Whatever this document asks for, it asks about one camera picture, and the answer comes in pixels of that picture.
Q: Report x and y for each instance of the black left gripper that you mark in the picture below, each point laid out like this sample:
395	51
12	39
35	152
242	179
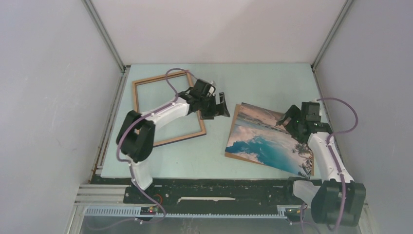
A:
217	110

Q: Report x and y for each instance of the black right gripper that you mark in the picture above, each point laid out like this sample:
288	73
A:
293	113

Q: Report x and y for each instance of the wooden picture frame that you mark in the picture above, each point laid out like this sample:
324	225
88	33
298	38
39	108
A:
157	100

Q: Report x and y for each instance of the ocean sky photo print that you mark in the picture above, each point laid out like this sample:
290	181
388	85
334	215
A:
267	142

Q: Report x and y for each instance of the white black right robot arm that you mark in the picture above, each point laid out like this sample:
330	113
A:
339	200

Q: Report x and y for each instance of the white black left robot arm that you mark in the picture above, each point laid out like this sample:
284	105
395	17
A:
135	140

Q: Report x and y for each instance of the brown frame backing board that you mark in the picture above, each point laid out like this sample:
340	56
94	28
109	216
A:
234	127

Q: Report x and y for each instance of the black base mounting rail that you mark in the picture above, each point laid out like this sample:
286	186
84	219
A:
217	196

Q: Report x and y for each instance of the aluminium extrusion base frame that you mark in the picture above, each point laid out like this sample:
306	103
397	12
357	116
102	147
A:
107	199

